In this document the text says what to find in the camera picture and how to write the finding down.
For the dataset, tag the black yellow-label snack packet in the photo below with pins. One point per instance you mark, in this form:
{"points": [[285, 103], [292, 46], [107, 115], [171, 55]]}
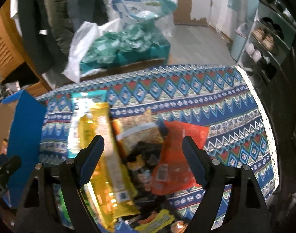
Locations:
{"points": [[144, 154], [154, 219]]}

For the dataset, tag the grey shoe rack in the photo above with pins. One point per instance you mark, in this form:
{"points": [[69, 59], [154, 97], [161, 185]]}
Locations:
{"points": [[279, 46]]}

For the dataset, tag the pile of teal packets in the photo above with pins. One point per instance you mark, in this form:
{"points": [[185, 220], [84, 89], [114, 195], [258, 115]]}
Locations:
{"points": [[119, 42]]}

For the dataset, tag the long yellow snack packet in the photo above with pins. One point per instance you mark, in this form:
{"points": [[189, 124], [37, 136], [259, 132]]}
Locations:
{"points": [[111, 174]]}

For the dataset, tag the blue-rimmed cardboard box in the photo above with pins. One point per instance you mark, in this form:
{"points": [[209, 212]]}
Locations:
{"points": [[24, 126]]}

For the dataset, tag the olive hanging coat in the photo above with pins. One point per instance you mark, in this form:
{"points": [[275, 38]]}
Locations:
{"points": [[58, 14]]}

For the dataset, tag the grey hanging garment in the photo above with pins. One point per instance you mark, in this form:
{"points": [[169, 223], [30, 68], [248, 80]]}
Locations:
{"points": [[89, 1]]}

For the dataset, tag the dark hanging coat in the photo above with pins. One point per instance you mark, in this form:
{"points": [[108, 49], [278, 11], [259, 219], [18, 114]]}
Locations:
{"points": [[29, 21]]}

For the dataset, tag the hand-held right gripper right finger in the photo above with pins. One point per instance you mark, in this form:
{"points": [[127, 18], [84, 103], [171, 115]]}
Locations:
{"points": [[195, 162]]}

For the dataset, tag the teal white snack packet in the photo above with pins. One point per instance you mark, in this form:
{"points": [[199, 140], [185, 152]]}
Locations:
{"points": [[75, 119]]}

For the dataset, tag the brown clear-window snack packet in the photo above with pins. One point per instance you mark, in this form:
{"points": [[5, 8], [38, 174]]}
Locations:
{"points": [[138, 131]]}

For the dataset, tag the clear plastic bag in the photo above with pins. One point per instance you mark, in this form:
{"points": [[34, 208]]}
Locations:
{"points": [[75, 53]]}

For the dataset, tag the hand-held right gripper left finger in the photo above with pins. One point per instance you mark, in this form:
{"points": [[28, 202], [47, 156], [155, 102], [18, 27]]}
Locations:
{"points": [[89, 165]]}

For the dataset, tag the grey clothes pile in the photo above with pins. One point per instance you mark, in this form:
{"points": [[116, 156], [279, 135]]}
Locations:
{"points": [[1, 91]]}

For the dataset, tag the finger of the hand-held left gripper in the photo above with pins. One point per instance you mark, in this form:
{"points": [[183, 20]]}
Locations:
{"points": [[10, 163]]}

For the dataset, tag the orange snack packet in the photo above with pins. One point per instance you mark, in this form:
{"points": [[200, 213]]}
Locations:
{"points": [[174, 150]]}

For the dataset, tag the blue patterned tablecloth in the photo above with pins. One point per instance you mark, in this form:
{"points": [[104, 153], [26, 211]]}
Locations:
{"points": [[211, 97]]}

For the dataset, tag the tan shoe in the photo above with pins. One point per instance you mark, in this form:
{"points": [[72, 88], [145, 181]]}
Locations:
{"points": [[268, 41], [257, 32]]}

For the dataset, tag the blue white plastic package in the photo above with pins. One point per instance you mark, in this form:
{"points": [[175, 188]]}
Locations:
{"points": [[138, 7]]}

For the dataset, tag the teal round bin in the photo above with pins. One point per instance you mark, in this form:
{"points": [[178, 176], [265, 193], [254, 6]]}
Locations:
{"points": [[237, 49]]}

